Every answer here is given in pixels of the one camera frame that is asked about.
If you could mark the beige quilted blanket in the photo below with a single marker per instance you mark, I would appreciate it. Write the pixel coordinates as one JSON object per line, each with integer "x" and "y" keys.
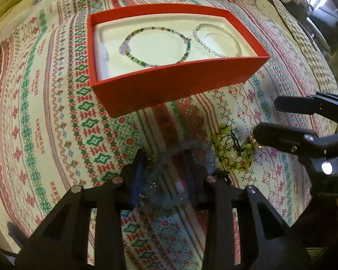
{"x": 8, "y": 2}

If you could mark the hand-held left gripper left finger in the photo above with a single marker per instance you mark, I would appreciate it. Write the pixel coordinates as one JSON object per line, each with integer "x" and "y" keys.
{"x": 138, "y": 180}

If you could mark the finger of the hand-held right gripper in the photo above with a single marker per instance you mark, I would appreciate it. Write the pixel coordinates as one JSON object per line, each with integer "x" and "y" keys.
{"x": 295, "y": 104}
{"x": 278, "y": 136}

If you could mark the patterned knit blanket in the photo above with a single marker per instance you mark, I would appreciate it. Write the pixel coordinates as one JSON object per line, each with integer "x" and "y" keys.
{"x": 45, "y": 104}

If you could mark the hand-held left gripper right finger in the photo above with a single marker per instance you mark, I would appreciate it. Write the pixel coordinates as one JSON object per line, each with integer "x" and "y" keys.
{"x": 193, "y": 178}

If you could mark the red jewelry box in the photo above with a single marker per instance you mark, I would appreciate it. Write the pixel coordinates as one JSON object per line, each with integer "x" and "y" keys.
{"x": 169, "y": 90}

